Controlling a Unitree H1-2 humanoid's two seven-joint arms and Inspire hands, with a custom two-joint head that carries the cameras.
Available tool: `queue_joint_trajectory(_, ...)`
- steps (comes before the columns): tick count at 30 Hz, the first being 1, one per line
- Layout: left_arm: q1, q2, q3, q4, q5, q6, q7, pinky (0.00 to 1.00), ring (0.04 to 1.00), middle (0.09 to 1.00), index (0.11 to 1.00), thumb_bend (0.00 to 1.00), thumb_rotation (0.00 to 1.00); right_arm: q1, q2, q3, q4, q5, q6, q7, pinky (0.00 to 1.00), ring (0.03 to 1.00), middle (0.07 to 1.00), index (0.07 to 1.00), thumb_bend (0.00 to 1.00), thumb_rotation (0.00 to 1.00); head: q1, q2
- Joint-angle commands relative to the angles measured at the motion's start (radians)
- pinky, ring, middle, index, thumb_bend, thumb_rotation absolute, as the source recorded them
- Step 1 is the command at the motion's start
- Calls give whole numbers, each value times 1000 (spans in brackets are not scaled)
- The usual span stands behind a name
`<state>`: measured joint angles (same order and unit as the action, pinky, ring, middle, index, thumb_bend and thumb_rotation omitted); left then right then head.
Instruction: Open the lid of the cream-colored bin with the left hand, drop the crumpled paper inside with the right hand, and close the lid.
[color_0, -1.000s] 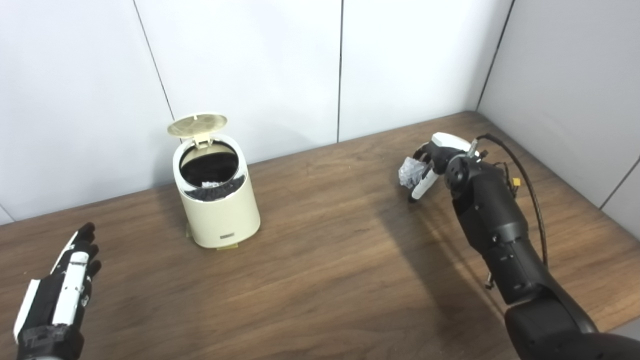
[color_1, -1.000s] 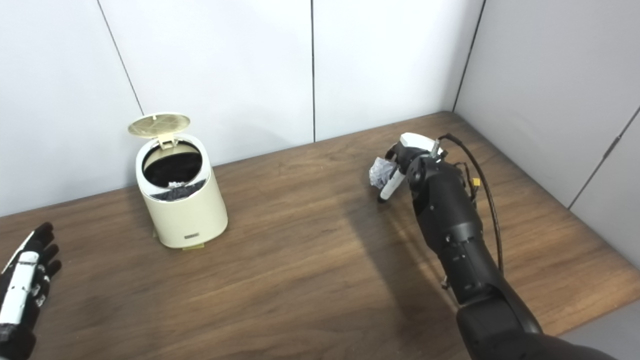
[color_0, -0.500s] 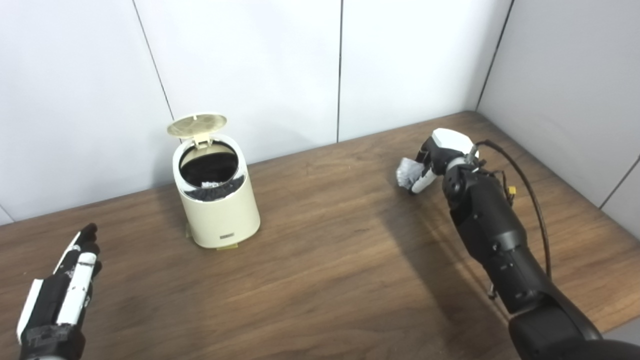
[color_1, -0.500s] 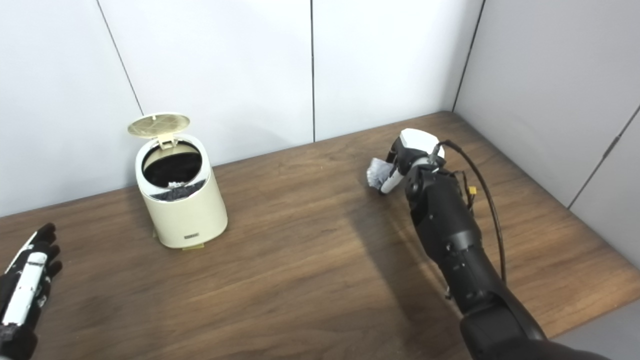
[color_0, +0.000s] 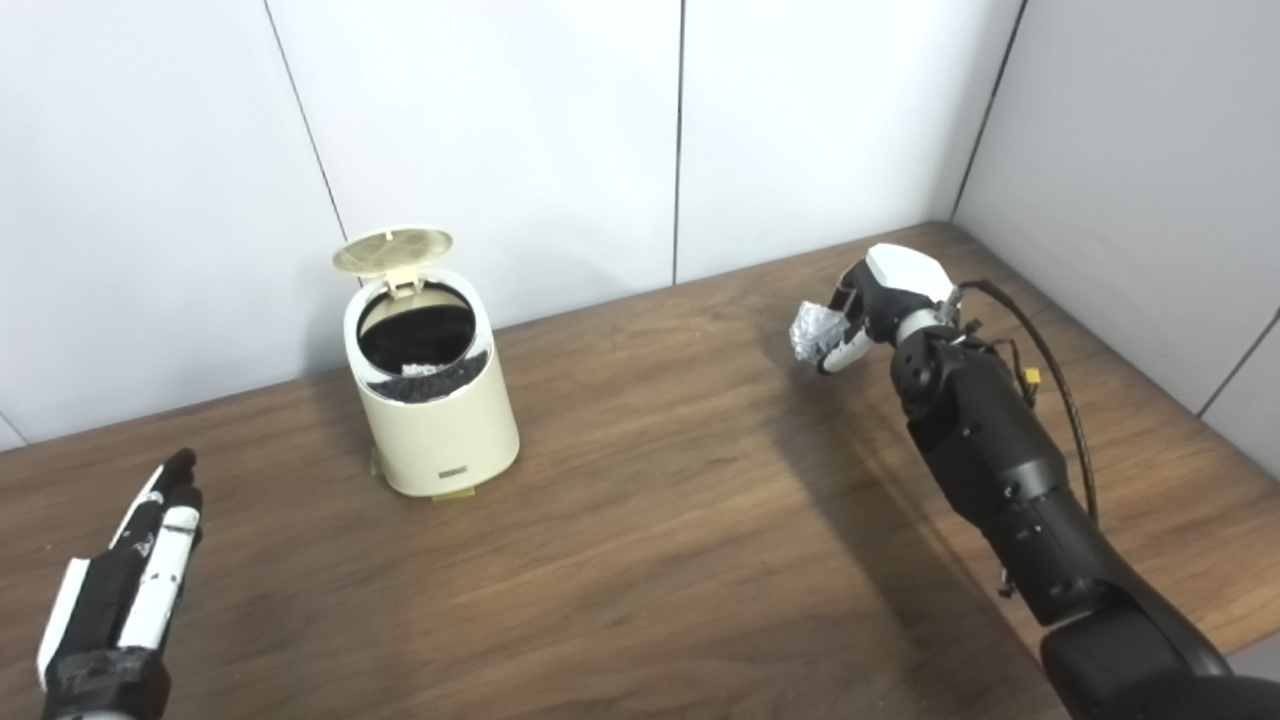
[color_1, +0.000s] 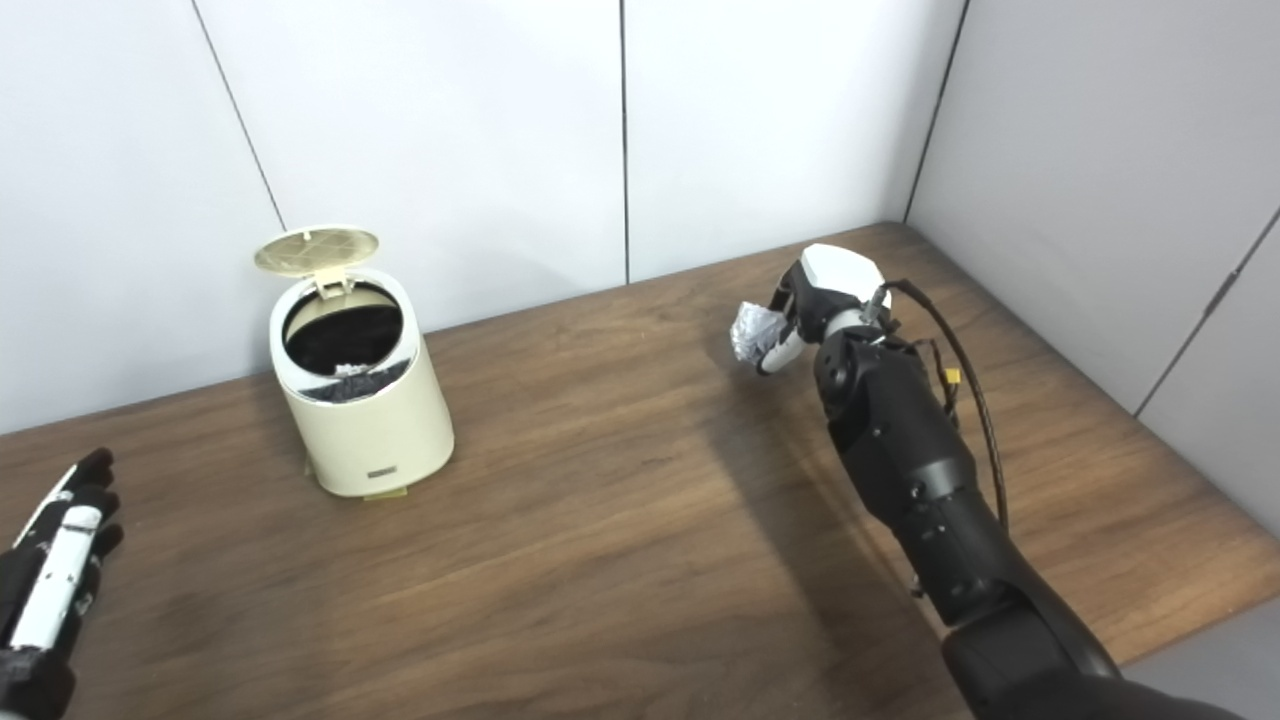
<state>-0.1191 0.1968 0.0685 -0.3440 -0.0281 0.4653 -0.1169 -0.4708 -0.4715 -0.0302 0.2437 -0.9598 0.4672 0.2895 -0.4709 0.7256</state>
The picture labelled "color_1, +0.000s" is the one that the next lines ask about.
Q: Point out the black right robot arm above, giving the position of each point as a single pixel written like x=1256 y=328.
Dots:
x=910 y=460

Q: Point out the small white paper scrap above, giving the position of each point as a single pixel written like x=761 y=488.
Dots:
x=350 y=370

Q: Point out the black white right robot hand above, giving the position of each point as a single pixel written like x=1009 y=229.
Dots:
x=835 y=290

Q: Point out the black bin liner bag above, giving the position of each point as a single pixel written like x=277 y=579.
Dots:
x=340 y=335

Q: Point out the cream-colored plastic bin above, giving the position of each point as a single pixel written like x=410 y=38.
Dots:
x=375 y=435

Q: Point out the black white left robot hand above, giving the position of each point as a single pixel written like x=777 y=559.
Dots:
x=55 y=580

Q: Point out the white paper ball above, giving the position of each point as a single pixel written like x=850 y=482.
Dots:
x=752 y=330

